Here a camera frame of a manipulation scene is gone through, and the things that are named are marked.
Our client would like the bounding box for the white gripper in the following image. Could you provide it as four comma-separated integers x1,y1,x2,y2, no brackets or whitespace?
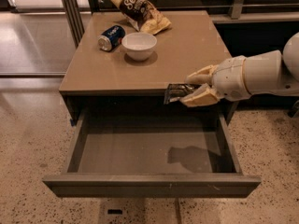
179,56,251,107

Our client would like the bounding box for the black rxbar chocolate bar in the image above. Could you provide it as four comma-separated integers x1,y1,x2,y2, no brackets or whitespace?
164,84,199,105

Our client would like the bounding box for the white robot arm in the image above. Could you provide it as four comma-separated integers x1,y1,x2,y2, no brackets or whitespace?
180,33,299,107

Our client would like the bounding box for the open grey top drawer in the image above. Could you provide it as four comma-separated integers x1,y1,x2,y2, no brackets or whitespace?
43,111,261,198

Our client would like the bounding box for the grey drawer cabinet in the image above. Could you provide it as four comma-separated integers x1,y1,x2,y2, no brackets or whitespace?
59,11,231,119

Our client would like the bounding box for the white ceramic bowl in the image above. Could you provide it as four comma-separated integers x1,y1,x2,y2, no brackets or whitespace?
121,33,157,61

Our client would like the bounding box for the black yellow chip bag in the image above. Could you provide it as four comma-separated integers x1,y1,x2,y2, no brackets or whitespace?
110,0,171,35

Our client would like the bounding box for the blue pepsi soda can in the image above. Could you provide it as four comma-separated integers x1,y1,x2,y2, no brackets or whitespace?
98,25,125,51

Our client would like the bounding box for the metal floor outlet plate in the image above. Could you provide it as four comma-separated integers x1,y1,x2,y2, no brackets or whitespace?
97,198,146,224

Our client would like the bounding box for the metal railing frame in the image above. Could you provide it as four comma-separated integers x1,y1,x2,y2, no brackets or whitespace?
57,0,299,47

